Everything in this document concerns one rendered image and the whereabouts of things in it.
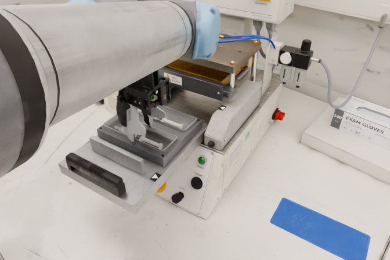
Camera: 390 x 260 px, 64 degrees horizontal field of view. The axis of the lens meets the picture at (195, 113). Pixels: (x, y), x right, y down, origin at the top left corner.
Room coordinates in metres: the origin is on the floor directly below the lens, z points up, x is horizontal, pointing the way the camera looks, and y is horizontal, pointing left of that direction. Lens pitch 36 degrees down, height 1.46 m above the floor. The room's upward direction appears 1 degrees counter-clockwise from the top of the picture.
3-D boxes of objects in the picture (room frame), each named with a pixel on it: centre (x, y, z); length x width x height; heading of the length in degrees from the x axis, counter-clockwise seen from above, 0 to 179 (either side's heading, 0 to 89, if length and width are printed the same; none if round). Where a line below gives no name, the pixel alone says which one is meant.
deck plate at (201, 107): (0.86, -0.05, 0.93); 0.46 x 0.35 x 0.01; 148
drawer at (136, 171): (0.57, 0.13, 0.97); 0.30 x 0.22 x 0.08; 148
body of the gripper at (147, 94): (0.56, 0.11, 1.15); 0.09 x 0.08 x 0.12; 58
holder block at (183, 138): (0.61, 0.11, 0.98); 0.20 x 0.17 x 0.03; 58
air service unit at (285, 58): (0.82, -0.29, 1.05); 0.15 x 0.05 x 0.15; 58
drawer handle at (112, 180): (0.45, 0.21, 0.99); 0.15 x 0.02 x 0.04; 58
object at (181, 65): (0.83, -0.04, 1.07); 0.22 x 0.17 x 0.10; 58
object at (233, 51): (0.85, -0.06, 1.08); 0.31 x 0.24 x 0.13; 58
